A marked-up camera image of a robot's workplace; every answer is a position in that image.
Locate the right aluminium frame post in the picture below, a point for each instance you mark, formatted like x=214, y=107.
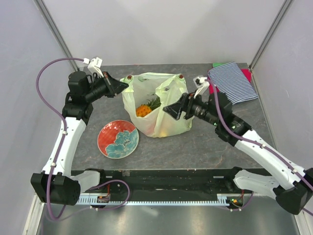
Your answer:
x=270, y=33

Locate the green folded cloth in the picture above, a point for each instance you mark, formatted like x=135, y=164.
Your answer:
x=217, y=64

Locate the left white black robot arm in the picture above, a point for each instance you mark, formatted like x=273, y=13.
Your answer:
x=55, y=184

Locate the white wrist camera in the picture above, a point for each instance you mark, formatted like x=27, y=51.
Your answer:
x=94, y=65
x=201, y=84

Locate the patterned ceramic plate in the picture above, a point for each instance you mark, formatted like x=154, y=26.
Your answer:
x=118, y=139

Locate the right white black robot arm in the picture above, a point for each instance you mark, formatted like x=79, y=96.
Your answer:
x=290, y=185

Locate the blue white striped cloth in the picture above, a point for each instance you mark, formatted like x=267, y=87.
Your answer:
x=230, y=80

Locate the magenta folded cloth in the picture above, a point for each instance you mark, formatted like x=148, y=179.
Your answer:
x=246, y=73

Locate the green avocado print plastic bag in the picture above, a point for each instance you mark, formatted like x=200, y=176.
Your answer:
x=146, y=86

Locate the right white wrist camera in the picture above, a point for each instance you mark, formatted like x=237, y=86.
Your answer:
x=201, y=84

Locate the grey slotted cable duct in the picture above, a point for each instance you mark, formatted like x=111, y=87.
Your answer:
x=98, y=200

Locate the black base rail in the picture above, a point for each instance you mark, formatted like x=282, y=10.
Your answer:
x=205, y=180

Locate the left aluminium frame post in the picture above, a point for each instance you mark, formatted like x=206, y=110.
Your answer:
x=53, y=27

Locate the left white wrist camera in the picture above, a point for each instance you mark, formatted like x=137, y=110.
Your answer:
x=94, y=65

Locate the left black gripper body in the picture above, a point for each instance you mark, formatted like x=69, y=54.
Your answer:
x=108, y=88

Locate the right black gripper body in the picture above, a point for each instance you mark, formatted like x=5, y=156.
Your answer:
x=190, y=111

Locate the aluminium frame post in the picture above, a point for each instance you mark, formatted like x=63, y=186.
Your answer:
x=270, y=33
x=53, y=27

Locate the orange toy pineapple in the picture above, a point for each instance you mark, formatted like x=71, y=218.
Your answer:
x=145, y=109

